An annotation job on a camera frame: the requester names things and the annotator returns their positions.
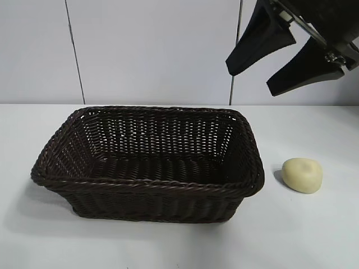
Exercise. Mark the pale yellow egg yolk pastry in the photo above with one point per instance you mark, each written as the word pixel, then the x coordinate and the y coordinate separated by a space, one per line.
pixel 303 175

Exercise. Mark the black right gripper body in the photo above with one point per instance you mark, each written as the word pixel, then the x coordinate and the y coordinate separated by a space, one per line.
pixel 331 19

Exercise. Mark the dark brown wicker basket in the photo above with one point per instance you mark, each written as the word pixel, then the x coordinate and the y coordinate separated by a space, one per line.
pixel 146 193

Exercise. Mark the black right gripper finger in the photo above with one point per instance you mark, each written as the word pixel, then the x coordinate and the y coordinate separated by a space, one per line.
pixel 305 73
pixel 261 42

